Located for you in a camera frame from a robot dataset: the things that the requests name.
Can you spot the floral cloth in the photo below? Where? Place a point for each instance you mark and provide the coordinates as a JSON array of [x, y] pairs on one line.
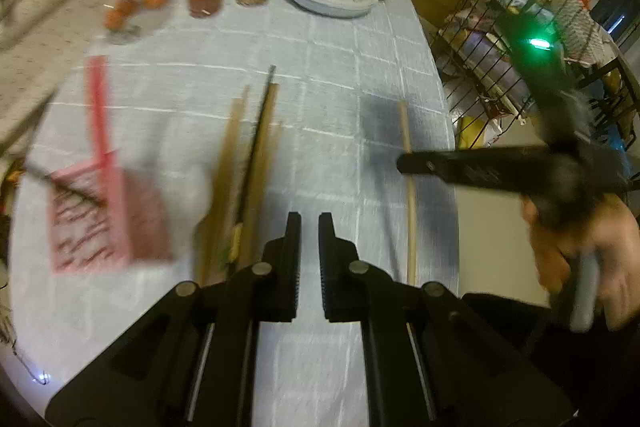
[[45, 32]]

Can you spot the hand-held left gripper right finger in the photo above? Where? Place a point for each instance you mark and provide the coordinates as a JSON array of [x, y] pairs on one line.
[[325, 267]]

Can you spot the person's right hand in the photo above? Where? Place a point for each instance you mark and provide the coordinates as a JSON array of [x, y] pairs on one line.
[[550, 252]]

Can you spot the person's right forearm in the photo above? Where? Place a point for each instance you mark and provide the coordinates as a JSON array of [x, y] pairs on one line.
[[600, 372]]

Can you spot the grey checked tablecloth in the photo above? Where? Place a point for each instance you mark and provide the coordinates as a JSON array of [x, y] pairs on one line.
[[325, 82]]

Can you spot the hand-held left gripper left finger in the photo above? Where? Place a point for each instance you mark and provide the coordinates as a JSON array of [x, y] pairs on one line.
[[295, 267]]

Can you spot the thin dark stick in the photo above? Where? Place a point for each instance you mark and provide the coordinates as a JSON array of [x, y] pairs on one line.
[[65, 187]]

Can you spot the yellow bag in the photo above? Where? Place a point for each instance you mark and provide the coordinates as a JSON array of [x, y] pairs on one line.
[[475, 132]]

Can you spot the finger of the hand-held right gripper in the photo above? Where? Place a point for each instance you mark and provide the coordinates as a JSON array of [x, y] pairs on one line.
[[450, 167]]

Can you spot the pink perforated utensil holder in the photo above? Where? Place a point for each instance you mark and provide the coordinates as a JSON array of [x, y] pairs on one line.
[[110, 217]]

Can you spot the red chopstick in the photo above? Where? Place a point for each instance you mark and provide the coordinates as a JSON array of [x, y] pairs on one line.
[[97, 107]]

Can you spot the wooden chopstick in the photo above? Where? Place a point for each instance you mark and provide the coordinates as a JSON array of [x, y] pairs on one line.
[[407, 217], [274, 142], [225, 177], [262, 167]]

